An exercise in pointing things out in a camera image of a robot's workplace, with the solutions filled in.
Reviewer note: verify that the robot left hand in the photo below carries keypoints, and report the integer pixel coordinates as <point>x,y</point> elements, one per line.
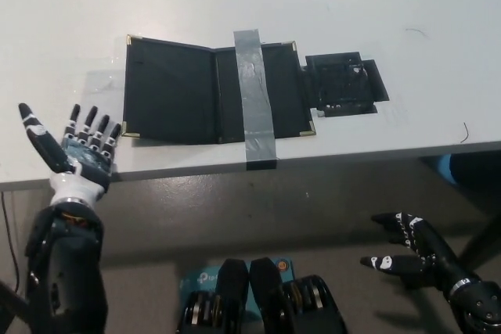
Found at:
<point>84,162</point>

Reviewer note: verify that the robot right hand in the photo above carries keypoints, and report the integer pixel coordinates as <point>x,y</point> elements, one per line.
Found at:
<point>430,248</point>

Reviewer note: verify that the black diary gold corners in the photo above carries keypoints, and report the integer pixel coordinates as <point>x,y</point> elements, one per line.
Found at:
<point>168,93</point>

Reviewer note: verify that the black table leg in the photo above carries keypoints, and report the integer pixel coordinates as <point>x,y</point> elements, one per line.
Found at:
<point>483,244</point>

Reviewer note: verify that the blue object under table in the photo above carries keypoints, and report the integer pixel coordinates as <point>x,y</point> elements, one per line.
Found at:
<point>446,169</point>

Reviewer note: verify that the clear tape patch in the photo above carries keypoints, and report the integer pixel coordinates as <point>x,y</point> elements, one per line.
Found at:
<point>102,83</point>

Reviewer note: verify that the dark object under table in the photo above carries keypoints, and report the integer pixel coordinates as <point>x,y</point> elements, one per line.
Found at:
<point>477,171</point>

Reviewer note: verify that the teal router box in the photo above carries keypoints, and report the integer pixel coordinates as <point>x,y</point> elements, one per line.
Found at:
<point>197,279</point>

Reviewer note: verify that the black tape patch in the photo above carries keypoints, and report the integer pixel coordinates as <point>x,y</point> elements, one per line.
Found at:
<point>342,81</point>

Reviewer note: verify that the grey duct tape strip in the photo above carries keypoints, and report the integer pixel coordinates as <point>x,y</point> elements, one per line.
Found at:
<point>254,95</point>

